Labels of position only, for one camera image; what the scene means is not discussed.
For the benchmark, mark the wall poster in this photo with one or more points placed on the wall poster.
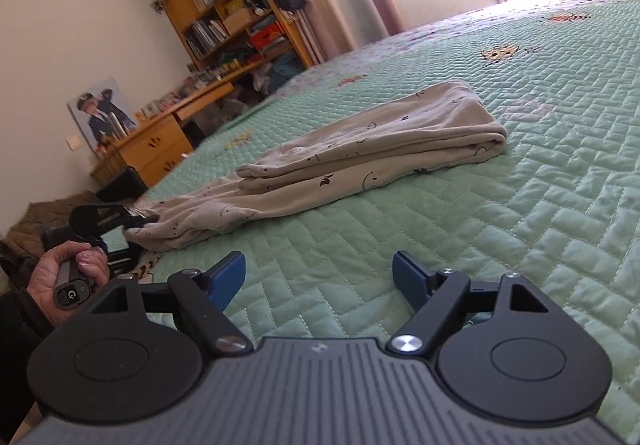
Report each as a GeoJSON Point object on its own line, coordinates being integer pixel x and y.
{"type": "Point", "coordinates": [102, 117]}

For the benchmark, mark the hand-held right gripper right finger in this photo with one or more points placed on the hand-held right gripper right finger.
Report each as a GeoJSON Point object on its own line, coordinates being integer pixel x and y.
{"type": "Point", "coordinates": [407, 275]}

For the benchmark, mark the beige smiley print pants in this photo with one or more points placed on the beige smiley print pants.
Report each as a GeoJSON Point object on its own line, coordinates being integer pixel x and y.
{"type": "Point", "coordinates": [360, 155]}

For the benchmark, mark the brown quilted jacket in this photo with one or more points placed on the brown quilted jacket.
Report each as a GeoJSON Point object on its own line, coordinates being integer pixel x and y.
{"type": "Point", "coordinates": [35, 220]}

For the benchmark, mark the white light switch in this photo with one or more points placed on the white light switch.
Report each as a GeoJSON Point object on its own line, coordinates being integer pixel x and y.
{"type": "Point", "coordinates": [74, 143]}

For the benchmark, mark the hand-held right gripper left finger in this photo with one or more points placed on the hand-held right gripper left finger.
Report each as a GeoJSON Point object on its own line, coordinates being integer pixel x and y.
{"type": "Point", "coordinates": [228, 275]}

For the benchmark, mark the person's left hand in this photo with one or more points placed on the person's left hand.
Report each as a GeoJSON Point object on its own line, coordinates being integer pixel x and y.
{"type": "Point", "coordinates": [42, 282]}

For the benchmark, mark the wooden desk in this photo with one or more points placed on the wooden desk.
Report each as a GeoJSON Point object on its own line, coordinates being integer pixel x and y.
{"type": "Point", "coordinates": [150, 145]}

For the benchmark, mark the black armchair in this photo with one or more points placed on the black armchair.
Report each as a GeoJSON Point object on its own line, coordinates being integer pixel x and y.
{"type": "Point", "coordinates": [122, 184]}

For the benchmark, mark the person's left forearm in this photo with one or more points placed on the person's left forearm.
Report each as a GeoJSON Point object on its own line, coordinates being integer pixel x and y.
{"type": "Point", "coordinates": [20, 350]}

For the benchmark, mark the blue fabric bag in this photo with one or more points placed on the blue fabric bag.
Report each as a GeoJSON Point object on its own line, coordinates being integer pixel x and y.
{"type": "Point", "coordinates": [286, 70]}

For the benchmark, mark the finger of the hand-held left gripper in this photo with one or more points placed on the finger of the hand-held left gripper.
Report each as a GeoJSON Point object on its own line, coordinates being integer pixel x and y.
{"type": "Point", "coordinates": [110, 216]}
{"type": "Point", "coordinates": [125, 261]}

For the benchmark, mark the green quilted bee bedspread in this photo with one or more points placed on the green quilted bee bedspread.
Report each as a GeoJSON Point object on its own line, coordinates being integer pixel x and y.
{"type": "Point", "coordinates": [500, 205]}

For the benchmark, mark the wooden bookshelf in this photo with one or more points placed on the wooden bookshelf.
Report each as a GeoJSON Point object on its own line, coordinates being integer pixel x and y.
{"type": "Point", "coordinates": [230, 0]}

